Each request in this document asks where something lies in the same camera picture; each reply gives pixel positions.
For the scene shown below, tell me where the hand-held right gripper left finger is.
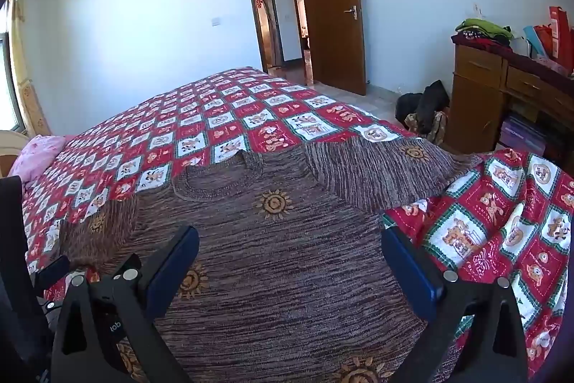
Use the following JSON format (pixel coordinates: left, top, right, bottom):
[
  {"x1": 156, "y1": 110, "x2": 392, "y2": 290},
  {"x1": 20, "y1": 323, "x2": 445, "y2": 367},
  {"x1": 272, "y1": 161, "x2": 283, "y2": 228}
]
[{"x1": 51, "y1": 225, "x2": 201, "y2": 383}]

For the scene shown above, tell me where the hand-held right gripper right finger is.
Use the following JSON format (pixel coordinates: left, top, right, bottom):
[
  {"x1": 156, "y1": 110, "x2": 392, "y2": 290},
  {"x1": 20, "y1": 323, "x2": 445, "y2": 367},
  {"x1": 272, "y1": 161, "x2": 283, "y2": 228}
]
[{"x1": 381, "y1": 226, "x2": 530, "y2": 383}]

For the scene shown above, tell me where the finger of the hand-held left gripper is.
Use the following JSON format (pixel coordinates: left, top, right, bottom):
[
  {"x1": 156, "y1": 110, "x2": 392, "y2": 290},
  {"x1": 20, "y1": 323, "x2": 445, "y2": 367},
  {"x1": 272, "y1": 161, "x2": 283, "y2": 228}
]
[{"x1": 33, "y1": 256, "x2": 71, "y2": 295}]

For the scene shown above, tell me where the brown knit sweater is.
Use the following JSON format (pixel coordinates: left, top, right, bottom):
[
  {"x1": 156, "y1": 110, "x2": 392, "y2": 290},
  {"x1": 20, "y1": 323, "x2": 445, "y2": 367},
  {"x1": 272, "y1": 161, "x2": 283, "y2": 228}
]
[{"x1": 58, "y1": 135, "x2": 483, "y2": 383}]

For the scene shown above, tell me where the pink pillow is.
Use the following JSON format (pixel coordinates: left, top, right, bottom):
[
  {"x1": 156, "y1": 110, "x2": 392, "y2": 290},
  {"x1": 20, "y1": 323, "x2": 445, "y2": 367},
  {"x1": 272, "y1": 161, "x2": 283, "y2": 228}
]
[{"x1": 9, "y1": 135, "x2": 66, "y2": 183}]

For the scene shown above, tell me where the cream wooden headboard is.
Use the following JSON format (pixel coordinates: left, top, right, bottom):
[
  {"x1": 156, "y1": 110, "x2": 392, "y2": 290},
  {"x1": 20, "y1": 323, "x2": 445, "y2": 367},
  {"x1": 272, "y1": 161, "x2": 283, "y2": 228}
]
[{"x1": 0, "y1": 130, "x2": 30, "y2": 178}]

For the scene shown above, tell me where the brown patterned bag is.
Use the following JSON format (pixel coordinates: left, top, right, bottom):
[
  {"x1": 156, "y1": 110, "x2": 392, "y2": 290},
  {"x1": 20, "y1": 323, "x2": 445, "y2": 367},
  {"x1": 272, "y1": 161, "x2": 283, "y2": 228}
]
[{"x1": 404, "y1": 111, "x2": 450, "y2": 144}]

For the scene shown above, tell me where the red patchwork printed quilt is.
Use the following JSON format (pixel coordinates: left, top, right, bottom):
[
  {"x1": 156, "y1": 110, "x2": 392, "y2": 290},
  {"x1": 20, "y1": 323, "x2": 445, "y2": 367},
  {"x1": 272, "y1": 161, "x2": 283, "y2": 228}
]
[{"x1": 20, "y1": 66, "x2": 574, "y2": 380}]

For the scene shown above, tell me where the black bag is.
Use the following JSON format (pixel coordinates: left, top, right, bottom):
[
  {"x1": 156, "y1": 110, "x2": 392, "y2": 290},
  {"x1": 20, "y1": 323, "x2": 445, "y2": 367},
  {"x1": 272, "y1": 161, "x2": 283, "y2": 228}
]
[{"x1": 395, "y1": 80, "x2": 451, "y2": 135}]

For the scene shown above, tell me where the purple box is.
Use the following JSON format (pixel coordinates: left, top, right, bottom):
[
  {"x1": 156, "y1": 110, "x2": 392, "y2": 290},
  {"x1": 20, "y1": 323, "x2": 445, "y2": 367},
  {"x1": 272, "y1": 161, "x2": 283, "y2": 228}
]
[{"x1": 499, "y1": 116, "x2": 548, "y2": 156}]

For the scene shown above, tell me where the brown wooden desk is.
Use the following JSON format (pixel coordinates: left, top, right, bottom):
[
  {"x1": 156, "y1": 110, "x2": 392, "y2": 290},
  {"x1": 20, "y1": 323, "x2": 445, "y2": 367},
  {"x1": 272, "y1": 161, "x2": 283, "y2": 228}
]
[{"x1": 447, "y1": 37, "x2": 574, "y2": 162}]

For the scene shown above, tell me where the window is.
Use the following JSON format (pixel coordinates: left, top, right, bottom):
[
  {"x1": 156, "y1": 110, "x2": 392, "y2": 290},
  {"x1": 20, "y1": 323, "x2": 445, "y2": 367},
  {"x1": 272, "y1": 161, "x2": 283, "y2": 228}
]
[{"x1": 0, "y1": 31, "x2": 26, "y2": 133}]

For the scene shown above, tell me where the yellow curtain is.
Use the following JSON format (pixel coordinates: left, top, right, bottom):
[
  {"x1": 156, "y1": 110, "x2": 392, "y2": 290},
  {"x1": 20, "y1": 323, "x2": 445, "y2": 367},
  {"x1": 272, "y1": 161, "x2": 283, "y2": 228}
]
[{"x1": 8, "y1": 0, "x2": 51, "y2": 137}]

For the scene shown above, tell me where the dark red folded garment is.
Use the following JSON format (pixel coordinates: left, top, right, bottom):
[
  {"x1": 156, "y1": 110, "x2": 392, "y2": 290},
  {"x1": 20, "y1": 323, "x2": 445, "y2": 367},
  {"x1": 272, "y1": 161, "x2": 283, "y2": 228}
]
[{"x1": 451, "y1": 30, "x2": 514, "y2": 57}]

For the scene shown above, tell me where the brown wooden door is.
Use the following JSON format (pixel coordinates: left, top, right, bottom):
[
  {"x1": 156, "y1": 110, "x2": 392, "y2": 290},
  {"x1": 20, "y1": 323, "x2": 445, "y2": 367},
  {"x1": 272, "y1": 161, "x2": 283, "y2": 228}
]
[{"x1": 297, "y1": 0, "x2": 368, "y2": 97}]

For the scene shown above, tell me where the green folded garment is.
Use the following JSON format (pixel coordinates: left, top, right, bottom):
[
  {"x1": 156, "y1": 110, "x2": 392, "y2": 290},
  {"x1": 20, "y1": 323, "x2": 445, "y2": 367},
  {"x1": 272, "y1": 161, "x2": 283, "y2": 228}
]
[{"x1": 455, "y1": 19, "x2": 515, "y2": 41}]

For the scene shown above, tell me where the light blue gift bag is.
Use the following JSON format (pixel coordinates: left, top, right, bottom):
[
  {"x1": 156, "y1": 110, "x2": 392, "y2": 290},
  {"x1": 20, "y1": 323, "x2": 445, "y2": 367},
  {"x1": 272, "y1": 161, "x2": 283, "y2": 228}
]
[{"x1": 523, "y1": 26, "x2": 546, "y2": 57}]

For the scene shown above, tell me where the small red gift bag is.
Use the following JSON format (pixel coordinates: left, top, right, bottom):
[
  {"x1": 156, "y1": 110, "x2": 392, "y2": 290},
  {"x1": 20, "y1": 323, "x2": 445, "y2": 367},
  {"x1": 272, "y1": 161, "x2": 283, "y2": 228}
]
[{"x1": 533, "y1": 25, "x2": 555, "y2": 59}]

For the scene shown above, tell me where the tall red gift bag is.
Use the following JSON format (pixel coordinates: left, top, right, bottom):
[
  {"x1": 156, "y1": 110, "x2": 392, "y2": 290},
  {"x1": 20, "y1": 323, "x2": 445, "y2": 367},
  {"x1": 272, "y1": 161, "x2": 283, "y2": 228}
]
[{"x1": 549, "y1": 5, "x2": 573, "y2": 61}]

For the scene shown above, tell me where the brown wooden door frame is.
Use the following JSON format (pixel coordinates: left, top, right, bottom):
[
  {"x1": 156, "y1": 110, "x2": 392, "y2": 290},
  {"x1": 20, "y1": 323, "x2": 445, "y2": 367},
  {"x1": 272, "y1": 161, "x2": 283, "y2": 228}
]
[{"x1": 241, "y1": 0, "x2": 311, "y2": 75}]

